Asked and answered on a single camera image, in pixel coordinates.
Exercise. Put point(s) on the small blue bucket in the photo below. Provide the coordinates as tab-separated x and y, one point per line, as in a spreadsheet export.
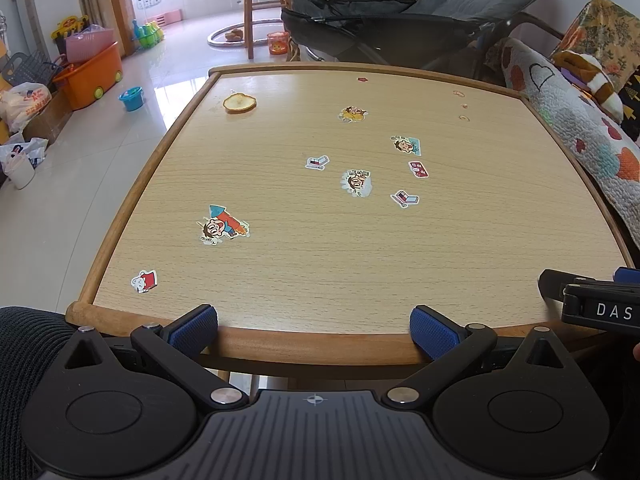
131	100

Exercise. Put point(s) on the orange wheeled storage bin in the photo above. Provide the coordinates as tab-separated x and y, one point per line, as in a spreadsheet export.
92	80

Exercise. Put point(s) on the purple toy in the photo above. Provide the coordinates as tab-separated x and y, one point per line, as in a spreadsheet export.
570	69

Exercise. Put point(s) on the green toy bowling pins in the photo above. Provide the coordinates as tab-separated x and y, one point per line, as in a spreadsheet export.
149	35

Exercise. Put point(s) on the pink step box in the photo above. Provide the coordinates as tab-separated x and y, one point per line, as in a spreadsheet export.
169	17

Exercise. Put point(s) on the cartoon orange figure sticker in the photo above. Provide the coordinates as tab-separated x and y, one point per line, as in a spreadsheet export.
352	113

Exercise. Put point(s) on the cartoon face cloud sticker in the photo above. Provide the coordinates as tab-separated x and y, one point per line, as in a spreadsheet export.
356	182

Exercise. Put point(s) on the dried fruit slice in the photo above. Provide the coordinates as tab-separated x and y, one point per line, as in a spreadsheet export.
240	103

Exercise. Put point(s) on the white blue plastic bag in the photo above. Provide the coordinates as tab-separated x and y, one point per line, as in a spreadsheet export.
20	160

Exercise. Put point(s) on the pink plastic basket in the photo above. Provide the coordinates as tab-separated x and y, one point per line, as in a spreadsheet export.
90	42

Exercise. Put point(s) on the tall wooden stool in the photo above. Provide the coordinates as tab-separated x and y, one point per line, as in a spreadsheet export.
260	5

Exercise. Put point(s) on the cartoon rocket boy sticker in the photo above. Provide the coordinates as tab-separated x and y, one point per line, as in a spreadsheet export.
222	224

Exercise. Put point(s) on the brown white plush toy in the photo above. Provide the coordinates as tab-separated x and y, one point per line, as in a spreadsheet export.
592	77

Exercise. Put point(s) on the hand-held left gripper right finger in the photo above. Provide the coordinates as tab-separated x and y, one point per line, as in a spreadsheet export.
434	334

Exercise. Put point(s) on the black yellow patterned pillow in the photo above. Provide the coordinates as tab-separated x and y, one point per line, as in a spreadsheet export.
634	105

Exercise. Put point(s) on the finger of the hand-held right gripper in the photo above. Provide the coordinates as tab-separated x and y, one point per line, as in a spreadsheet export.
627	275
555	282

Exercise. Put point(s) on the white orange plastic bag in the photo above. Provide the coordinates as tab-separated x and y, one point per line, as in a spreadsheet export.
25	105

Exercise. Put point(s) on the red card sticker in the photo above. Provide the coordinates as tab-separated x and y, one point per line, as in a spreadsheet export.
418	169

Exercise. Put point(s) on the laptop sticker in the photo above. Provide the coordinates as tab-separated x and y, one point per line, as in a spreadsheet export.
317	162
405	198

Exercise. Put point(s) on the yellow toy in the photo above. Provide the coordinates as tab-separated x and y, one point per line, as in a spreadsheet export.
70	27

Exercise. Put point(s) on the heart print quilted blanket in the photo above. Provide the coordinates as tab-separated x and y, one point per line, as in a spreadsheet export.
565	125

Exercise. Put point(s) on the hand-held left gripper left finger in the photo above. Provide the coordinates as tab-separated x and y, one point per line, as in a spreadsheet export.
192	332

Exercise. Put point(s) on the dark grey plastic basket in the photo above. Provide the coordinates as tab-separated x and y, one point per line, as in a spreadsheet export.
27	67

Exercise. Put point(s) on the white hula hoop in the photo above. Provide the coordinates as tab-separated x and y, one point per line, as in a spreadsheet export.
210	38

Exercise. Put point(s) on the cartoon boy teal sticker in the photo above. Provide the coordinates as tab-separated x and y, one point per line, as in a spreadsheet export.
406	145

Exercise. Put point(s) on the small orange bucket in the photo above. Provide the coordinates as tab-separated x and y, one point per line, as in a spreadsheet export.
278	43

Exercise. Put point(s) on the red white dog sticker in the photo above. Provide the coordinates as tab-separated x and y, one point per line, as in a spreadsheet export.
144	281

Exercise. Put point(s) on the small brown toy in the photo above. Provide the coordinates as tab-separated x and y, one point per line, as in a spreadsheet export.
233	35

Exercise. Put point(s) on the grey folding recliner chair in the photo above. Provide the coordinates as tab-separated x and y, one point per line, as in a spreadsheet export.
425	20

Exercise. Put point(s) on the cardboard box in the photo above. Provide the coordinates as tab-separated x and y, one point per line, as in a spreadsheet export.
50	120

